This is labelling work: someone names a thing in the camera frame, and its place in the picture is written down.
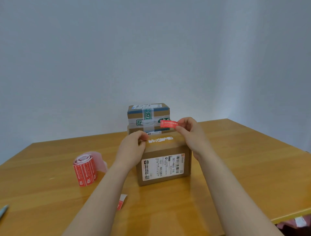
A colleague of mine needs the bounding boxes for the white backing paper piece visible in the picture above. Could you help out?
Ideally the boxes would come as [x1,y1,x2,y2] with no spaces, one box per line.
[116,194,128,211]

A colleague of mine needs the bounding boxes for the person's right hand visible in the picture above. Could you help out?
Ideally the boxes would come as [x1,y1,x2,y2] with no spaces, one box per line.
[175,117,214,161]

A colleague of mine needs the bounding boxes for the cardboard box with torn tape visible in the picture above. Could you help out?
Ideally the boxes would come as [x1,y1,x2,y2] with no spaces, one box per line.
[135,132,192,187]

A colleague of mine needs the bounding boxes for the roll of red stickers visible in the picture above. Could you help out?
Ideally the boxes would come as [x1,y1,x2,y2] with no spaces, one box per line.
[73,151,108,187]

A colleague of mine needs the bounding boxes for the box with green GT tape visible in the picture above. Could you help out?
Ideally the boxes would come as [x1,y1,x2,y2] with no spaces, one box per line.
[127,103,170,127]

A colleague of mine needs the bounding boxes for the person's left forearm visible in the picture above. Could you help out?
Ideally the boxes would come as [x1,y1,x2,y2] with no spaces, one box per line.
[62,163,133,236]

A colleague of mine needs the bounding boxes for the wide cardboard box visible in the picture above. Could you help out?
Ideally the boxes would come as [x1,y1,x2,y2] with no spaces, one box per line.
[127,124,177,136]

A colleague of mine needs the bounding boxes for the person's right forearm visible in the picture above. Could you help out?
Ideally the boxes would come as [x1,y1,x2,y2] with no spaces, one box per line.
[198,150,283,236]

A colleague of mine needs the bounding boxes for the single red label paper sticker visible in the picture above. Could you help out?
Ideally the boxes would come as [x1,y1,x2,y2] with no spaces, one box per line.
[160,120,179,129]

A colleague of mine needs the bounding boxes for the person's left hand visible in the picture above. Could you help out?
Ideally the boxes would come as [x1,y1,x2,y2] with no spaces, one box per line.
[114,130,149,171]

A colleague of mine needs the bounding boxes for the white tag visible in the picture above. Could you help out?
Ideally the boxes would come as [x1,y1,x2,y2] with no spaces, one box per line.
[294,216,307,228]

